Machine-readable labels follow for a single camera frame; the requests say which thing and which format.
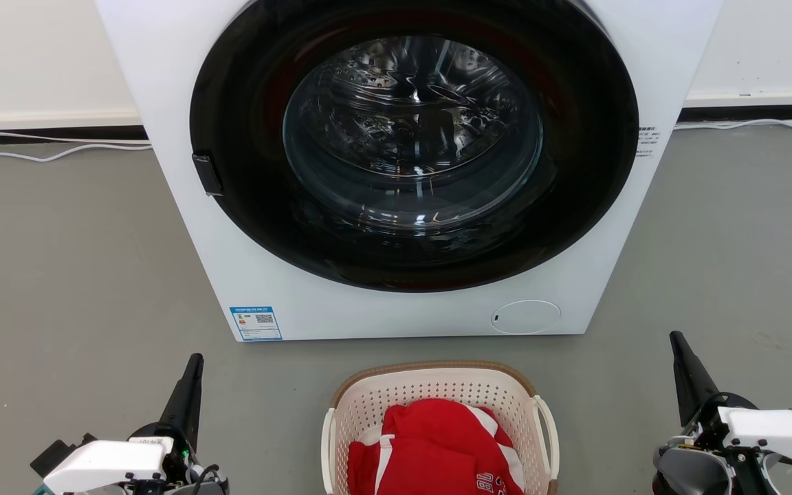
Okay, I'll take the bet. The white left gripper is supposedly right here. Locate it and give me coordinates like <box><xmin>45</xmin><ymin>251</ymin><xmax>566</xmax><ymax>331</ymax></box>
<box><xmin>30</xmin><ymin>353</ymin><xmax>230</xmax><ymax>495</ymax></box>

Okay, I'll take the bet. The white front-load washing machine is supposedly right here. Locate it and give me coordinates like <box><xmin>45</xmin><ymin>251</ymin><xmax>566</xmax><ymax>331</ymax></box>
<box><xmin>96</xmin><ymin>0</ymin><xmax>725</xmax><ymax>342</ymax></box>

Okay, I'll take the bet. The white floor cable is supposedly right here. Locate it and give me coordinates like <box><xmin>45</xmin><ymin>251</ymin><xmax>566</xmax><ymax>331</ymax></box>
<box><xmin>672</xmin><ymin>118</ymin><xmax>792</xmax><ymax>135</ymax></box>
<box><xmin>0</xmin><ymin>143</ymin><xmax>153</xmax><ymax>164</ymax></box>

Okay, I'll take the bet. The small printed text sticker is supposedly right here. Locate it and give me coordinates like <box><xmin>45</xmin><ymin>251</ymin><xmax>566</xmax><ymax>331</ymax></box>
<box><xmin>636</xmin><ymin>126</ymin><xmax>660</xmax><ymax>159</ymax></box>

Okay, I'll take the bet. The thin black left gripper cable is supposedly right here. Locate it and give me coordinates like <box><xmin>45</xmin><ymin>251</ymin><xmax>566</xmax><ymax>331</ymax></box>
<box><xmin>188</xmin><ymin>463</ymin><xmax>223</xmax><ymax>495</ymax></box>

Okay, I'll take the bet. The red and white garment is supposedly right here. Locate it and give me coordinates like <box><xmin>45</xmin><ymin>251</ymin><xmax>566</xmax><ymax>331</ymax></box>
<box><xmin>347</xmin><ymin>398</ymin><xmax>527</xmax><ymax>495</ymax></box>

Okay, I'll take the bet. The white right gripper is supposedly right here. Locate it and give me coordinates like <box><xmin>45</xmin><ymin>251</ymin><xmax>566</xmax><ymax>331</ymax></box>
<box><xmin>669</xmin><ymin>331</ymin><xmax>792</xmax><ymax>495</ymax></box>

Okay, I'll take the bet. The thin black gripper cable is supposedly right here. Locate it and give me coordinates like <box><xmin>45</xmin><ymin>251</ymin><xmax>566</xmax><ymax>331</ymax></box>
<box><xmin>693</xmin><ymin>390</ymin><xmax>760</xmax><ymax>430</ymax></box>
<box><xmin>188</xmin><ymin>463</ymin><xmax>223</xmax><ymax>495</ymax></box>

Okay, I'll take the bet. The thin black right gripper cable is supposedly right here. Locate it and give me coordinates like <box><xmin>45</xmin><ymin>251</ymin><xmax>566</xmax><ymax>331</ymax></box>
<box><xmin>693</xmin><ymin>390</ymin><xmax>760</xmax><ymax>430</ymax></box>

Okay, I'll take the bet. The white perforated plastic laundry basket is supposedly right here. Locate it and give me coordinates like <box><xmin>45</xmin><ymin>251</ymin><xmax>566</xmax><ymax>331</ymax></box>
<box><xmin>321</xmin><ymin>360</ymin><xmax>560</xmax><ymax>495</ymax></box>

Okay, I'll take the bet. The round black washing machine door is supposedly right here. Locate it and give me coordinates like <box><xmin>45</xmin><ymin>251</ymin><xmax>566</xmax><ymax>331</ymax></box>
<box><xmin>190</xmin><ymin>0</ymin><xmax>639</xmax><ymax>293</ymax></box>

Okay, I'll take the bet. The blue energy label sticker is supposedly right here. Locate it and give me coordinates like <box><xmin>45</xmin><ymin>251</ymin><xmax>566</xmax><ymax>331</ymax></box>
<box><xmin>229</xmin><ymin>306</ymin><xmax>283</xmax><ymax>342</ymax></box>

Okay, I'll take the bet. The black door handle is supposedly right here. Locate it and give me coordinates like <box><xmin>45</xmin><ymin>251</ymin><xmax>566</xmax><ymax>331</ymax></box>
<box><xmin>192</xmin><ymin>154</ymin><xmax>223</xmax><ymax>197</ymax></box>

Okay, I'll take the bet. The round white filter cover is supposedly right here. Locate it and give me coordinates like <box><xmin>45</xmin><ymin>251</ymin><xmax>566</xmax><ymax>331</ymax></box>
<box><xmin>491</xmin><ymin>300</ymin><xmax>562</xmax><ymax>336</ymax></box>

